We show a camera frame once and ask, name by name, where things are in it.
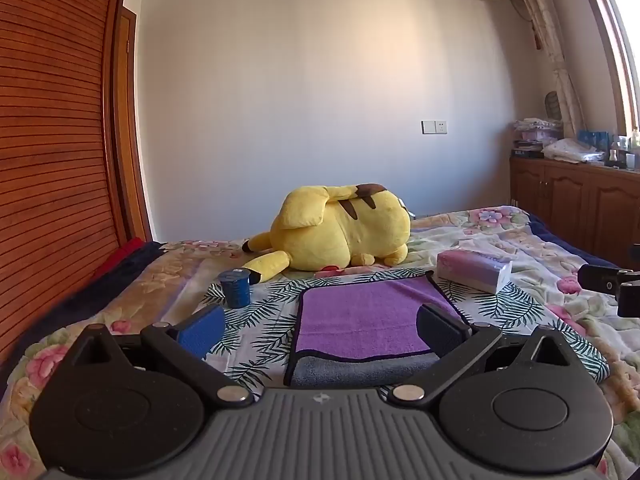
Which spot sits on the white plastic bag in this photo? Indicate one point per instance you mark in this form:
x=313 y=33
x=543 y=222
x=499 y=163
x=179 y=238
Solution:
x=572 y=150

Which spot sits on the yellow plush toy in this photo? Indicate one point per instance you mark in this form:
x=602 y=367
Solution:
x=340 y=230

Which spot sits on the dark blue blanket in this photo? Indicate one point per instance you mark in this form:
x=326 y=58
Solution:
x=100 y=285

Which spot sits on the red blanket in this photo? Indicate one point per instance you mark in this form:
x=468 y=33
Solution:
x=117 y=257

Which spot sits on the pink tissue pack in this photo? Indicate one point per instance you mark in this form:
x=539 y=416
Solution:
x=472 y=270

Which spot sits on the wooden low cabinet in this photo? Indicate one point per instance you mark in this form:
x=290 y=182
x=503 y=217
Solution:
x=575 y=200

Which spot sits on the clear small bottle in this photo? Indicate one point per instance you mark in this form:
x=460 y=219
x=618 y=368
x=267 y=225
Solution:
x=634 y=139

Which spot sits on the blue box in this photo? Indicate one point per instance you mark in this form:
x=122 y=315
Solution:
x=594 y=139

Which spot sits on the wooden slatted wardrobe door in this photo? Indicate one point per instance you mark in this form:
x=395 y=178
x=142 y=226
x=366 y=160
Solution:
x=50 y=135

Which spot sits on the wooden window frame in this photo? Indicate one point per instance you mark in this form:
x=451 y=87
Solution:
x=607 y=35

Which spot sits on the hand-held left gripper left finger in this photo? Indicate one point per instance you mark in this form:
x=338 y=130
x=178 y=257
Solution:
x=201 y=334

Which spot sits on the white wall socket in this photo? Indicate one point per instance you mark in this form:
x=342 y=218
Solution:
x=434 y=126

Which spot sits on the grey towel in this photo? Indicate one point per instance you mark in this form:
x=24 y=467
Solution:
x=350 y=370

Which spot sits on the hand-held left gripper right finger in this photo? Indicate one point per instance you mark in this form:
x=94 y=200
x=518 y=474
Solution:
x=440 y=329

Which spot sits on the beige patterned curtain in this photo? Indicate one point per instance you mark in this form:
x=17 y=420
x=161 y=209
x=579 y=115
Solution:
x=547 y=35

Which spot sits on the stack of folded clothes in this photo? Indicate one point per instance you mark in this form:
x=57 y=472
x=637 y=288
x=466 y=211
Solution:
x=536 y=135

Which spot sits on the blue cylindrical cup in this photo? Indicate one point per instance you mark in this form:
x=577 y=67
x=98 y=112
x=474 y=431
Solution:
x=235 y=287

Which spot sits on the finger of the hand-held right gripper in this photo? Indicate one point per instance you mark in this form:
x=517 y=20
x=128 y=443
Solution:
x=630 y=302
x=600 y=277

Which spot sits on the leaf print cloth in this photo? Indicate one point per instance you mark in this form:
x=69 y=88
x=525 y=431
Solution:
x=270 y=327

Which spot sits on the purple towel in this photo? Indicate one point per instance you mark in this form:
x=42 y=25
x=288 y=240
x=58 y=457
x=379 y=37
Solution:
x=360 y=317

